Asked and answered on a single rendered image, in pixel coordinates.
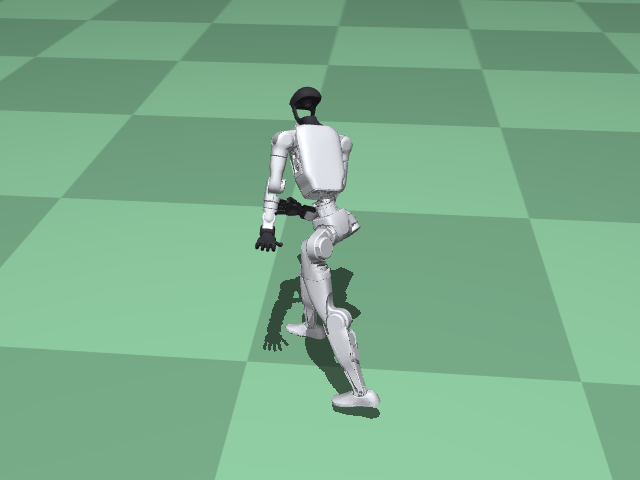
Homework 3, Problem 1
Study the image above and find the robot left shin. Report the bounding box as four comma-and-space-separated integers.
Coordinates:
323, 313, 367, 397

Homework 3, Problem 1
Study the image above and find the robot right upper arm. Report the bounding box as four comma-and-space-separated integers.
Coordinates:
338, 134, 352, 194

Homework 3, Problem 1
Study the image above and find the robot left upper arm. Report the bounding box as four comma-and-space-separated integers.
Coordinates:
268, 130, 296, 194

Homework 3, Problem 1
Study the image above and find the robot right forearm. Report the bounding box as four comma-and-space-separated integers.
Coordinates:
304, 194, 339, 221

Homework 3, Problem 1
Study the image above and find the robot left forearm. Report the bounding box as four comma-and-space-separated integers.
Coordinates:
262, 177, 280, 229

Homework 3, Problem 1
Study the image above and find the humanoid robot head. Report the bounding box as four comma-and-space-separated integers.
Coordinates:
289, 87, 324, 126

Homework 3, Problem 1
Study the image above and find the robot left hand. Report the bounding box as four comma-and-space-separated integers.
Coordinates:
255, 224, 283, 252

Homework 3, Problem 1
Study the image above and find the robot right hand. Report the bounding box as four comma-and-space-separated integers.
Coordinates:
274, 197, 316, 219

